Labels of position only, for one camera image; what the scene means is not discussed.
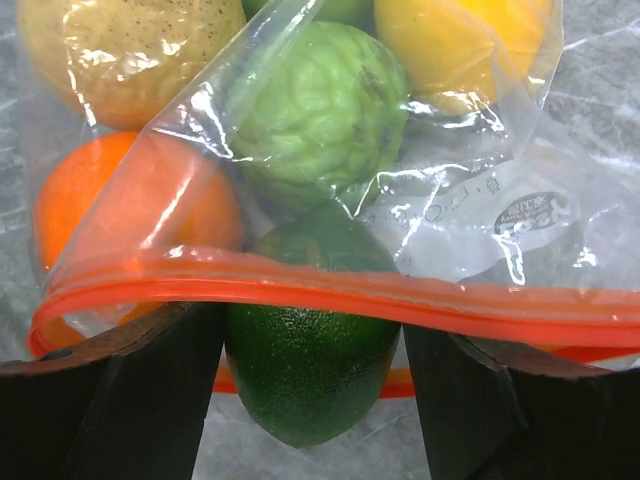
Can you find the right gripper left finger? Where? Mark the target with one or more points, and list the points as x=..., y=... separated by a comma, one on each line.
x=127, y=404

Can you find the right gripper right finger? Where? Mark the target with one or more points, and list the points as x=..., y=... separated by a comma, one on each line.
x=501, y=410

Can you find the fake orange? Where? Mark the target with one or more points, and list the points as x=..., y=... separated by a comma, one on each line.
x=116, y=212

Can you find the dark green fake lime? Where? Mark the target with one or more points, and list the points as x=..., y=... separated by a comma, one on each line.
x=306, y=376

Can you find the clear zip top bag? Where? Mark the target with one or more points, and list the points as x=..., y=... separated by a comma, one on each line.
x=499, y=226

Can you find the tan fake pear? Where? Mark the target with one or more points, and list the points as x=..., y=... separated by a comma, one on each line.
x=120, y=63

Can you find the light green bumpy fruit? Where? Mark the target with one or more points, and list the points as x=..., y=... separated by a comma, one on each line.
x=329, y=122

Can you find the yellow fake lemon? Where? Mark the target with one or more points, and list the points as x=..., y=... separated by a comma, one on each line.
x=459, y=54

